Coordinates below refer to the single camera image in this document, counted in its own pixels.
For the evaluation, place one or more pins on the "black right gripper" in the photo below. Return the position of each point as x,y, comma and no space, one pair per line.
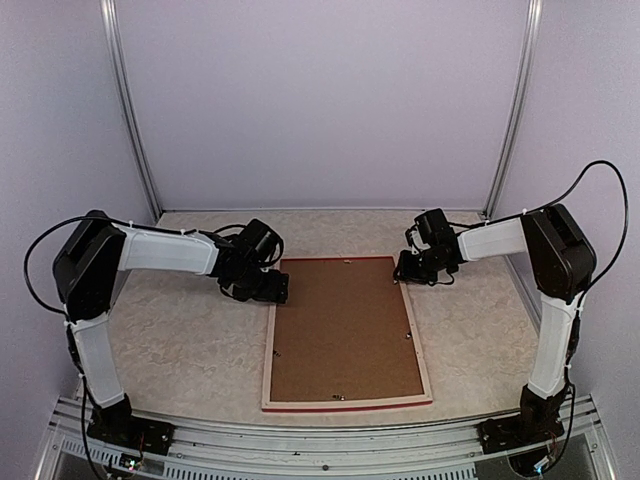
406,272

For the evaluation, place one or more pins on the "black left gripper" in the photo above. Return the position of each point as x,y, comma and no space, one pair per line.
276,292

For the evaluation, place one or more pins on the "brown cardboard backing board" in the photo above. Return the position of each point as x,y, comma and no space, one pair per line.
345,330

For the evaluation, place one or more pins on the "light wood picture frame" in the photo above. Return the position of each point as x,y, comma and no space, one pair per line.
267,380

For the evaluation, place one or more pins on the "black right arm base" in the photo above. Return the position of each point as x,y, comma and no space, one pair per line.
538,420

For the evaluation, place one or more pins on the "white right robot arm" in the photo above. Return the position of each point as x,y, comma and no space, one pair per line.
562,261

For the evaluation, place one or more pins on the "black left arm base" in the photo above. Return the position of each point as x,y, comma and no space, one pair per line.
117,425

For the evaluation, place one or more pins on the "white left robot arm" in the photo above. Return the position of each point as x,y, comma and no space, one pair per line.
242,259

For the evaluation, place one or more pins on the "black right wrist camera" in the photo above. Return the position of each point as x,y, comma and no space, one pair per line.
433,229

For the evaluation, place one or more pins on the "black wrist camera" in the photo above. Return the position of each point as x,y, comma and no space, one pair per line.
433,229
259,244

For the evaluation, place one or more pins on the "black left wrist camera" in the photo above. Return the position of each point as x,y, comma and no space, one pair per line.
259,244

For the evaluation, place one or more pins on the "right aluminium corner post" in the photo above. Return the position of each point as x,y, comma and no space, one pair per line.
517,106

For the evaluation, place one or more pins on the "aluminium corner post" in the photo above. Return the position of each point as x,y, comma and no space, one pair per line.
517,106
110,21

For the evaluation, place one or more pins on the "aluminium front rail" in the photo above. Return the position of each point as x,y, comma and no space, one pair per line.
201,449

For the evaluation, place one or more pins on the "left aluminium corner post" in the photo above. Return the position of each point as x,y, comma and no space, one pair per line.
110,21

